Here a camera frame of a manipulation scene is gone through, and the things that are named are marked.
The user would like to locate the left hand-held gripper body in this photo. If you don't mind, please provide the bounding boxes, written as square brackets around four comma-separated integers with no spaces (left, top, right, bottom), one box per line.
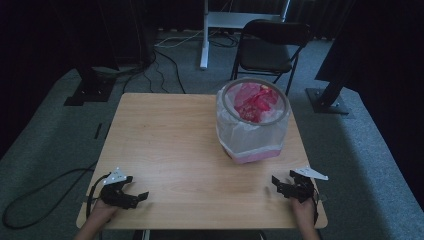
[99,167,134,210]

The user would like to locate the grey bin ring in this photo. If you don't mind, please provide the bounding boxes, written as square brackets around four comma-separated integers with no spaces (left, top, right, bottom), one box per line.
[221,77,290,127]

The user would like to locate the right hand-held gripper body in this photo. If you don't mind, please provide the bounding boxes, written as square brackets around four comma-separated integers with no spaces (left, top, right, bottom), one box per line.
[287,166,329,204]

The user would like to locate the white desk frame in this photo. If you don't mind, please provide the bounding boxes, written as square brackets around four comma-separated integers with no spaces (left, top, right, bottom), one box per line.
[199,0,292,70]

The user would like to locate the red crumpled plastic waste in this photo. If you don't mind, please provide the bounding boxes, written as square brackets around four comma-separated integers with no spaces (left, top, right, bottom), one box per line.
[233,83,280,124]

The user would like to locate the beige ribbed trash bin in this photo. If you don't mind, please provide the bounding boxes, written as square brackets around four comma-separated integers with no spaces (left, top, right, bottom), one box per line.
[216,78,292,165]

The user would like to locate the person's right hand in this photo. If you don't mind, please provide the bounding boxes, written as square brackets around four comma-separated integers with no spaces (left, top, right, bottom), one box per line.
[289,196,318,231]

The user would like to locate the black stand with base plate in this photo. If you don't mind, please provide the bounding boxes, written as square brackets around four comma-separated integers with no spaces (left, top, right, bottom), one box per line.
[305,56,352,116]
[63,59,118,108]

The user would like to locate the white plastic trash bag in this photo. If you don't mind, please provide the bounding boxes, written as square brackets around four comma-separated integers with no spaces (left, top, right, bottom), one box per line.
[215,79,292,160]

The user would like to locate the person's left hand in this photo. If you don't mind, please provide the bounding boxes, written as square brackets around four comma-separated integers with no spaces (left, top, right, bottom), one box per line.
[87,199,119,229]

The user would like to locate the black floor cables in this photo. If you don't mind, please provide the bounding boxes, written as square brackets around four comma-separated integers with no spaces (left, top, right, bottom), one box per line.
[121,33,241,95]

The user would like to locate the white floor cable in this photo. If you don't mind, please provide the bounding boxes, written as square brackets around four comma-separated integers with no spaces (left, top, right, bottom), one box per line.
[154,29,205,48]

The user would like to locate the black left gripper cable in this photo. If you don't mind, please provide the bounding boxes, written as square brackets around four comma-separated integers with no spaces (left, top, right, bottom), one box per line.
[1,161,112,231]

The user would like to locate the black folding chair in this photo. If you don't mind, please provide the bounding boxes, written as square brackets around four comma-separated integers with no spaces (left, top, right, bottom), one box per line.
[229,19,313,96]

